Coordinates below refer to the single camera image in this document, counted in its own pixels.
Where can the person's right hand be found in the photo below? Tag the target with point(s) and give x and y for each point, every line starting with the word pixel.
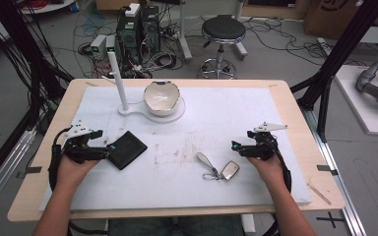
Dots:
pixel 269 172

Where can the black computer tower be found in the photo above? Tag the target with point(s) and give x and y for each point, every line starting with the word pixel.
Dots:
pixel 129 39
pixel 151 26

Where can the white box on tower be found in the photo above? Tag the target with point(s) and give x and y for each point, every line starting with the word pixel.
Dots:
pixel 132 10

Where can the light wooden table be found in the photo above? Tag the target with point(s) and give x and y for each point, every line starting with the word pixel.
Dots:
pixel 311 154

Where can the white ceramic bowl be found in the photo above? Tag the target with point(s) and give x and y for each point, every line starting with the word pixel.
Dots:
pixel 161 96

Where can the aluminium rail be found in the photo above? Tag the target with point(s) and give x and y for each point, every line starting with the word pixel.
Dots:
pixel 3 173
pixel 336 177

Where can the white stand with round base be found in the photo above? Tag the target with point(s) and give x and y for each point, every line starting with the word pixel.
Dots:
pixel 122 88

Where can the thin wooden stick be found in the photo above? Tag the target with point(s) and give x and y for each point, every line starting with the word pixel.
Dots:
pixel 319 194

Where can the person's jeans legs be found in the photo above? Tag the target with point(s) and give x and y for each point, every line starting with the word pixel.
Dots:
pixel 177 226

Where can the black leather wallet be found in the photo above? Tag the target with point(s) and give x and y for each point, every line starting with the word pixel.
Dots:
pixel 127 150

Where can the silver car key fob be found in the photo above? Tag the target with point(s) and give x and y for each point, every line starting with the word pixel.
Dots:
pixel 230 170

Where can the black frame post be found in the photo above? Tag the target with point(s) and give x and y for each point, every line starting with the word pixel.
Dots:
pixel 23 42
pixel 338 55

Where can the grey desk leg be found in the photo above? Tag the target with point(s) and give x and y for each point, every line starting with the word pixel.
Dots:
pixel 183 32

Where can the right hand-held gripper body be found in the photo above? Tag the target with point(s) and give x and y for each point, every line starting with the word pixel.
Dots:
pixel 261 146

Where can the small white power box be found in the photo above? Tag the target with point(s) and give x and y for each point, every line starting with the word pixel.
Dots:
pixel 97 46
pixel 111 44

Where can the cardboard box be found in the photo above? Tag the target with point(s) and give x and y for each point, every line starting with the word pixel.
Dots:
pixel 334 16

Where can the computer tower units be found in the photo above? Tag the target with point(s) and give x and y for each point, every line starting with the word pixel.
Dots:
pixel 157 59

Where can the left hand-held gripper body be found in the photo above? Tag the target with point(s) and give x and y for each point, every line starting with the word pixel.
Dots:
pixel 78 149

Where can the black tape cross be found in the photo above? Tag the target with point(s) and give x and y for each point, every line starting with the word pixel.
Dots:
pixel 330 219

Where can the white platform board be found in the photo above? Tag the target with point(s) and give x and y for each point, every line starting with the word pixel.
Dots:
pixel 357 108

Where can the black round stool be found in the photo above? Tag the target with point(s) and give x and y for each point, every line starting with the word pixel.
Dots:
pixel 223 29

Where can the black tape strip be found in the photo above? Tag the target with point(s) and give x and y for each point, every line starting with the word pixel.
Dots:
pixel 29 171
pixel 326 169

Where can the white foam mat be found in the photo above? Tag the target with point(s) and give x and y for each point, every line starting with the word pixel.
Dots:
pixel 190 137

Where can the person's left hand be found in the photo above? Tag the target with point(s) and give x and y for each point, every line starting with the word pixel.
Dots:
pixel 74 172

